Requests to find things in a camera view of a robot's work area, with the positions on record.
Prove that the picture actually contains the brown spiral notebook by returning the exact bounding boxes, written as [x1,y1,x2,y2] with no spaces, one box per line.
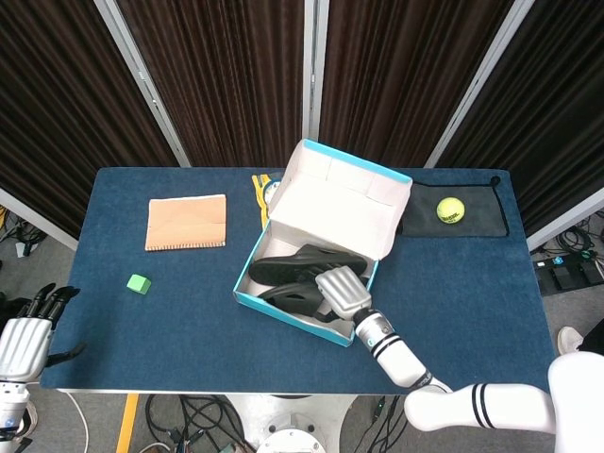
[143,193,228,253]

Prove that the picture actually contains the white floor cable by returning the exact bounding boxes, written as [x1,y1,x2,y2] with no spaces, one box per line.
[59,390,92,453]

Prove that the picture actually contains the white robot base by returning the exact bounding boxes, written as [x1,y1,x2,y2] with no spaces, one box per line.
[221,394,360,453]

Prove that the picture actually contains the dark blue table mat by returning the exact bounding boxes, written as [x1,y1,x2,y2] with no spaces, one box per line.
[40,167,558,395]

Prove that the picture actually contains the black sandal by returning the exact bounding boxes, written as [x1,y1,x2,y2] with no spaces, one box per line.
[248,243,369,286]
[257,280,355,327]

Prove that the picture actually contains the black floor cable tangle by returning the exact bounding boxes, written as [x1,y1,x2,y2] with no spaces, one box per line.
[0,207,48,259]
[365,394,411,453]
[549,219,604,265]
[143,394,246,453]

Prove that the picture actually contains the yellow-green tennis ball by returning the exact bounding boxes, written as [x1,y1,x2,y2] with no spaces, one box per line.
[436,195,467,225]

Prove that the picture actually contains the yellow floor tape strip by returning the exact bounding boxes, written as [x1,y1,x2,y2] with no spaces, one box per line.
[115,394,142,453]

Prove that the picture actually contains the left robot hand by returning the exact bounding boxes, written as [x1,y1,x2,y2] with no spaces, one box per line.
[0,284,89,383]

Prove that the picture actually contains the white partition frame post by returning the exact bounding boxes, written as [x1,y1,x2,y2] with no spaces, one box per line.
[0,188,79,251]
[93,0,193,169]
[424,0,537,169]
[527,200,604,251]
[301,0,330,143]

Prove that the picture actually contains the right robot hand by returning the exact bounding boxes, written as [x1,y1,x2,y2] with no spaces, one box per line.
[301,265,374,325]

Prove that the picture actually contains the yellow snack bag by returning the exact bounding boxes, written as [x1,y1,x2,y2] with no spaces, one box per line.
[251,172,284,232]

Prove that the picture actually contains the light blue shoe box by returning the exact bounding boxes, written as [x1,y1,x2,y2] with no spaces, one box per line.
[233,138,414,349]

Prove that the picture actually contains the person with white shoe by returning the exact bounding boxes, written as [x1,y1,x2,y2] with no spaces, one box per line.
[558,318,604,354]

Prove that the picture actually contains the green block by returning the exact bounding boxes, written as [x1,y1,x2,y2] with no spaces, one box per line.
[126,273,153,296]

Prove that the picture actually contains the dark brown ribbed partition panel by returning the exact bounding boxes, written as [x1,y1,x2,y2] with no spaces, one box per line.
[436,0,604,237]
[0,0,180,240]
[117,0,312,169]
[320,0,515,169]

